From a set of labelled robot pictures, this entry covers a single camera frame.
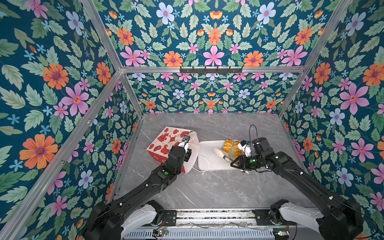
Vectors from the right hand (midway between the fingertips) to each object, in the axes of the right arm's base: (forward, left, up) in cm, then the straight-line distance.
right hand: (233, 163), depth 76 cm
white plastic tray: (+7, +12, -10) cm, 17 cm away
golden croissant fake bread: (+18, -1, -11) cm, 21 cm away
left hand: (+11, +25, +6) cm, 28 cm away
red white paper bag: (+12, +41, -3) cm, 42 cm away
